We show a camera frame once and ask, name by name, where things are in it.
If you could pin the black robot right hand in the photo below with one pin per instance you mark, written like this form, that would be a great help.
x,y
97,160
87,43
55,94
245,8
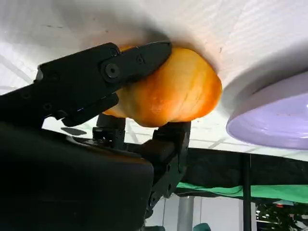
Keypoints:
x,y
60,168

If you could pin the orange and white bread roll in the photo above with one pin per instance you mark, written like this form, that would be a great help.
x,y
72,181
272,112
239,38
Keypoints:
x,y
173,91

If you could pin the white round column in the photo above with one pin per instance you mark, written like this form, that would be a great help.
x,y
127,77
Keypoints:
x,y
186,214

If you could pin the black backdrop cloth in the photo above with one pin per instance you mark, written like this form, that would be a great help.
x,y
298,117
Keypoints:
x,y
216,168

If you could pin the green cloth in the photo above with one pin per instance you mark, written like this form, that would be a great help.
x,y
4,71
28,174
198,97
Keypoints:
x,y
216,190

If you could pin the black upright pole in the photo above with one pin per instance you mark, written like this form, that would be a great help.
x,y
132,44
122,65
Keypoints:
x,y
246,192

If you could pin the lilac plate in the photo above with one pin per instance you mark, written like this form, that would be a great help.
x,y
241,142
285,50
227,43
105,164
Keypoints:
x,y
272,120

